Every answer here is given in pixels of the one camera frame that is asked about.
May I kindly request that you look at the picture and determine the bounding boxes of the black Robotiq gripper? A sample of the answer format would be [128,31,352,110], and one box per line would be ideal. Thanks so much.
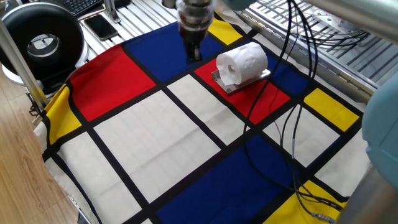
[178,22,210,63]

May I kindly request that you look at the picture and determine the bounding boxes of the white toilet paper roll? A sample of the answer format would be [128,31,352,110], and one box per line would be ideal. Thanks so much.
[216,42,269,87]

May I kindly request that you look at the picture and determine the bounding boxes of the black smartphone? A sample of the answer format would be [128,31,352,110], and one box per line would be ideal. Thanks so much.
[83,14,119,42]

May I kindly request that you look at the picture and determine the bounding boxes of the Mondrian pattern colour-block tablecloth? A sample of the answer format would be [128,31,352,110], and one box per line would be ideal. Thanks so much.
[33,9,373,224]

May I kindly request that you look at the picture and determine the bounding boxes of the aluminium side rack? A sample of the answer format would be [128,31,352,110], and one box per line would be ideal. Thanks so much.
[228,0,398,97]

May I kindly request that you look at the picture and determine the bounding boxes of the black keyboard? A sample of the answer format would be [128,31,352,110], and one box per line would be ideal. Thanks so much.
[51,0,105,18]

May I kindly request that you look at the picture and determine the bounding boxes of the silver perforated metal plate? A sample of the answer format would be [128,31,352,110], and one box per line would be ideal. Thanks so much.
[312,6,364,32]

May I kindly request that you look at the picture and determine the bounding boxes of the black round speaker device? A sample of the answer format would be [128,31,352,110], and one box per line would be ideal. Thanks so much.
[0,2,90,87]

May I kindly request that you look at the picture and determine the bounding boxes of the aluminium bracket stand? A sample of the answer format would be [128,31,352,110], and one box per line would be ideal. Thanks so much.
[103,0,122,24]

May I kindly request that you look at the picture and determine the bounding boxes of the looped black cable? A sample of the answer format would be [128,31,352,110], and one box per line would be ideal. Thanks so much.
[306,27,371,49]

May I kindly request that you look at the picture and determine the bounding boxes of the aluminium frame post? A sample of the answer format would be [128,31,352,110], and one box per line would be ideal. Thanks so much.
[0,18,50,110]

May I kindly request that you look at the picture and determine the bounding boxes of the black cable with silver connector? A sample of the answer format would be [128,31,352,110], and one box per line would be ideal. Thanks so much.
[279,0,336,224]

